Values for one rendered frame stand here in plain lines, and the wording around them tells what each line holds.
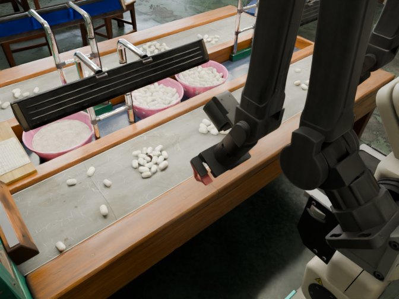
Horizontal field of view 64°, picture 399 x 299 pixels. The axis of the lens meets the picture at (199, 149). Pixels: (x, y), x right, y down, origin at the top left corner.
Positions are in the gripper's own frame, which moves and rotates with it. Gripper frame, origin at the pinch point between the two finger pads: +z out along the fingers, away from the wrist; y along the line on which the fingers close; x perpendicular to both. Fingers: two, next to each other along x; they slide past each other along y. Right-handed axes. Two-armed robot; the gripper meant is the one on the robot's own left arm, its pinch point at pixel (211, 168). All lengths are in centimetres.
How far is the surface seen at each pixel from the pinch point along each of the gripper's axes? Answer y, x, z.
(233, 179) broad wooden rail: -17.5, 4.0, 24.0
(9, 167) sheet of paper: 40, -41, 45
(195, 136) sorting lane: -22.9, -19.4, 38.6
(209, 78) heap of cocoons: -56, -46, 52
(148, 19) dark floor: -169, -230, 229
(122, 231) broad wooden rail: 21.9, -0.6, 26.3
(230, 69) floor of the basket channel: -79, -50, 62
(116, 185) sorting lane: 14.1, -16.1, 36.9
